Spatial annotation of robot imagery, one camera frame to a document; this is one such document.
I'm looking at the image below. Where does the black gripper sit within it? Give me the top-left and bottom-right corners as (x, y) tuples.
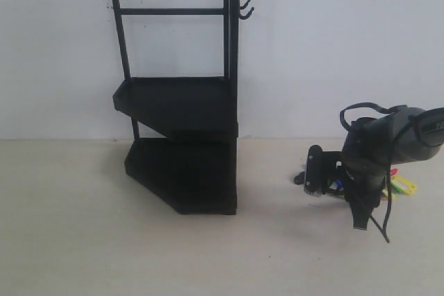
(341, 118), (393, 231)

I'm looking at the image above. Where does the key ring with colourful tags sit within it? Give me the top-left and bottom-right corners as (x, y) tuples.
(291, 167), (419, 203)

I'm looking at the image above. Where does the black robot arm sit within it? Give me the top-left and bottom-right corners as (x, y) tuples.
(339, 102), (443, 230)

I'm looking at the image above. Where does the black two-tier shelf rack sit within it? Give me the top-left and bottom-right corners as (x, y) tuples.
(112, 0), (254, 215)

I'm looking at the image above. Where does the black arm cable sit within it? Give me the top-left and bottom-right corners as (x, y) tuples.
(339, 101), (397, 244)

